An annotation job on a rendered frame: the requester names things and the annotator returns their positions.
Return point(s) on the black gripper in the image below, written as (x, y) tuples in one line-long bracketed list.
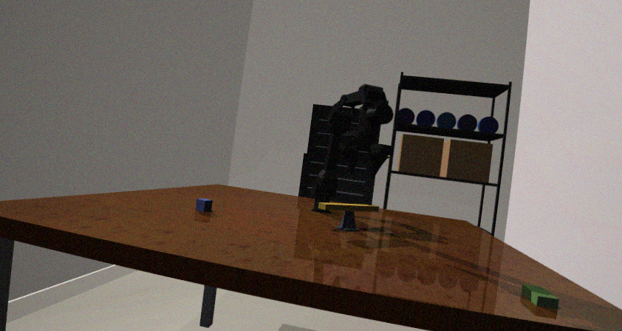
[(380, 151)]

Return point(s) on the small blue cube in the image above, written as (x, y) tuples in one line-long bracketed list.
[(203, 204)]

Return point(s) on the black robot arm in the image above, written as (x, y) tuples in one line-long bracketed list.
[(374, 111)]

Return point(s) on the yellow bar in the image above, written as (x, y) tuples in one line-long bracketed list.
[(347, 207)]

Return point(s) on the green block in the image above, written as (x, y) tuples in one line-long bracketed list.
[(539, 296)]

